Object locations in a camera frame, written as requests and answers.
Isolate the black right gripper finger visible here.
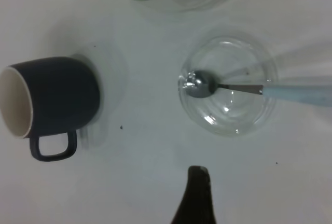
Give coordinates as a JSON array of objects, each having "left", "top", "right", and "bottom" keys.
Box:
[{"left": 168, "top": 165, "right": 219, "bottom": 224}]

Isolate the metal spoon light-blue handle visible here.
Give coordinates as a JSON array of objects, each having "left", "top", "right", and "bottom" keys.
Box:
[{"left": 182, "top": 70, "right": 332, "bottom": 108}]

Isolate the dark grey ceramic mug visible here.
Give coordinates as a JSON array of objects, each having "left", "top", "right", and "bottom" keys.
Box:
[{"left": 0, "top": 56, "right": 102, "bottom": 163}]

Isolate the clear round glass dish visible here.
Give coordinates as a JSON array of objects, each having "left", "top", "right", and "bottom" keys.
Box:
[{"left": 177, "top": 35, "right": 280, "bottom": 138}]

